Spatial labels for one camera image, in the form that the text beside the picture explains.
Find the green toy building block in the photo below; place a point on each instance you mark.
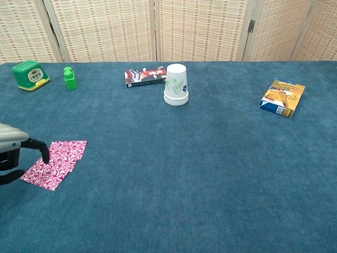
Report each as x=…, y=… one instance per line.
x=70, y=81

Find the yellow blue snack box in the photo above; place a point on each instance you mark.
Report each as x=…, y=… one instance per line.
x=281, y=97

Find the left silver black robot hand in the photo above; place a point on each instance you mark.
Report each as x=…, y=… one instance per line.
x=13, y=137

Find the green box with yellow base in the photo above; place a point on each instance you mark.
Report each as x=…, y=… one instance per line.
x=26, y=76

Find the blue felt table cover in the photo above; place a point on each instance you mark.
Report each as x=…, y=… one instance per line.
x=184, y=171

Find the black red white book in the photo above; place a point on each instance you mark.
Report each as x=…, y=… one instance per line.
x=142, y=75

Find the black screen hinge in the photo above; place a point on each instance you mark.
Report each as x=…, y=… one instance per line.
x=52, y=29
x=251, y=26

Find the stacked white paper cups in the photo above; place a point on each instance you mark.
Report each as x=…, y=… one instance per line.
x=176, y=84

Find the woven bamboo screen panel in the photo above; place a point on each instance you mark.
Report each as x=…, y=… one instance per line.
x=18, y=29
x=105, y=29
x=276, y=29
x=323, y=37
x=200, y=29

